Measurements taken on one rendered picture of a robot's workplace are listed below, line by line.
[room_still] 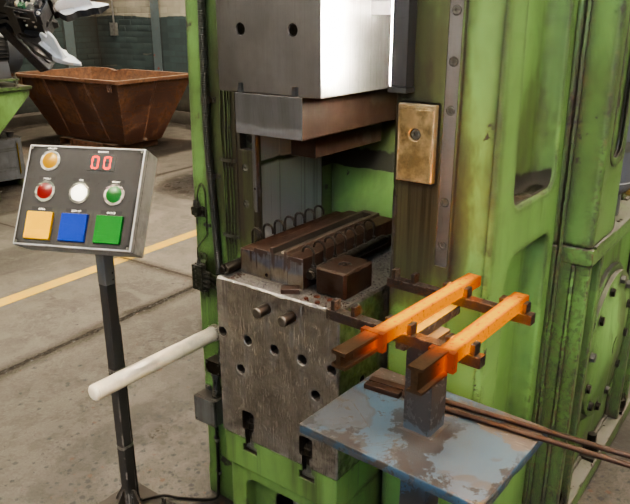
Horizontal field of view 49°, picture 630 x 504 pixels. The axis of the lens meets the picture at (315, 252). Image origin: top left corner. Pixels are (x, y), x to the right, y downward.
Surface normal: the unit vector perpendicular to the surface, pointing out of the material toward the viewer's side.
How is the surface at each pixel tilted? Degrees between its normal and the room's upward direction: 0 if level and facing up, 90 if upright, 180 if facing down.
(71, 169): 60
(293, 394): 90
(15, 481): 0
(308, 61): 90
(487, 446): 0
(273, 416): 90
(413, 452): 0
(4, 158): 90
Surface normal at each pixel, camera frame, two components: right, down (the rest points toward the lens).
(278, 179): 0.80, 0.20
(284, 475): -0.60, 0.26
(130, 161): -0.18, -0.19
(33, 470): 0.00, -0.94
